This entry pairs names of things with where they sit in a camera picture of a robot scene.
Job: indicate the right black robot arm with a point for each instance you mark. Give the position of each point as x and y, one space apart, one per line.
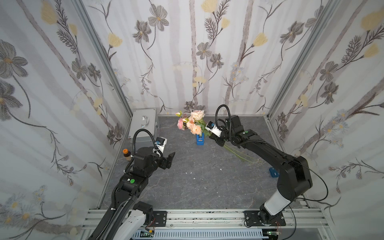
294 174

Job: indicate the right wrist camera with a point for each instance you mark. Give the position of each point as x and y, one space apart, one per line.
212 128

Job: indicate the blue tape dispenser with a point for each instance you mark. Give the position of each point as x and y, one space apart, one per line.
200 139

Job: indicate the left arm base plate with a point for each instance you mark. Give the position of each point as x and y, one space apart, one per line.
158 219

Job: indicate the brown bottle orange cap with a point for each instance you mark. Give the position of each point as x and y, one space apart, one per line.
127 154

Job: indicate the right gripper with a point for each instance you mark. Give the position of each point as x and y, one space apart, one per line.
218 140

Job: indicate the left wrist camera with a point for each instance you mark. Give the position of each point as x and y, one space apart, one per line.
160 143

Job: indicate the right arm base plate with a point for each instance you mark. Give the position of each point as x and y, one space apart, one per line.
258 218

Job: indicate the pink rose bouquet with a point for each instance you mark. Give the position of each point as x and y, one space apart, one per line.
195 123

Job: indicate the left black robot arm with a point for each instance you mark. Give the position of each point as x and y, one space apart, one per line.
125 214

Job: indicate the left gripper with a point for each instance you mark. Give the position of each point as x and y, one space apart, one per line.
163 160

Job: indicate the silver aluminium case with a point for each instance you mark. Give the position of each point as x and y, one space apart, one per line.
144 119

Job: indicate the white slotted cable duct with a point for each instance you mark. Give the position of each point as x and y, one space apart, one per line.
207 234

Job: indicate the aluminium mounting rail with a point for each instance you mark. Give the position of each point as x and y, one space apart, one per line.
234 219

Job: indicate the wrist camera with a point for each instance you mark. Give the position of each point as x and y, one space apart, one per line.
212 128
160 143

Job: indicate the small blue object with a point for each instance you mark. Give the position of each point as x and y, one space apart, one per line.
274 173

